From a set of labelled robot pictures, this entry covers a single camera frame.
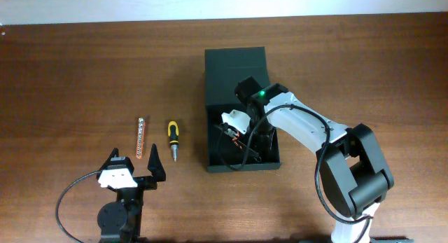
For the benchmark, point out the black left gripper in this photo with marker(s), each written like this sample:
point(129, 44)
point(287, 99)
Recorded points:
point(155, 167)

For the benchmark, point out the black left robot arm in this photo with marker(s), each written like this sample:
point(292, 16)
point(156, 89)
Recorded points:
point(120, 221)

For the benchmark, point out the yellow black screwdriver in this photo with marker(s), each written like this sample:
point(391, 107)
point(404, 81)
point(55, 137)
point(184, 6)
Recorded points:
point(173, 134)

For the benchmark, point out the orange black long-nose pliers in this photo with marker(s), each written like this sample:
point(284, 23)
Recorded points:
point(235, 135)

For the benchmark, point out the black open box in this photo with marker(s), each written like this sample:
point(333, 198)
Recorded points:
point(232, 76)

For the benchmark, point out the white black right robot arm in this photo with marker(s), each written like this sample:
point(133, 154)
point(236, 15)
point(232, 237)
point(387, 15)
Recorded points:
point(351, 175)

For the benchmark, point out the orange socket rail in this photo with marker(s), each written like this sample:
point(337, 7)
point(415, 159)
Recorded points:
point(140, 138)

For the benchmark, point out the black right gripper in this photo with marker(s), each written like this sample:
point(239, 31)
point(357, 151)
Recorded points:
point(255, 146)

